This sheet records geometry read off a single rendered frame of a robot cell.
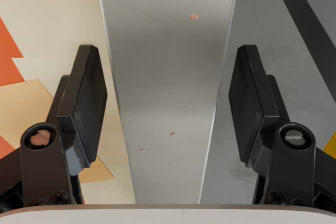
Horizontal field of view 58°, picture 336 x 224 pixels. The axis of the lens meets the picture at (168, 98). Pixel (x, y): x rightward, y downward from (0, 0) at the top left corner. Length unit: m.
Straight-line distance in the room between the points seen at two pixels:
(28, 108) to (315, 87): 1.56
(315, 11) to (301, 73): 1.17
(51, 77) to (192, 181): 0.09
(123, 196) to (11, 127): 0.11
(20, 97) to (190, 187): 0.10
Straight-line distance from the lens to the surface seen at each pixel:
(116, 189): 0.25
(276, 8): 1.30
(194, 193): 0.17
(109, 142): 0.20
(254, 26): 1.33
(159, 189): 0.17
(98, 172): 0.23
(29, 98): 0.18
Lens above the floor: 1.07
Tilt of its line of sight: 43 degrees down
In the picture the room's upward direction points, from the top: 180 degrees clockwise
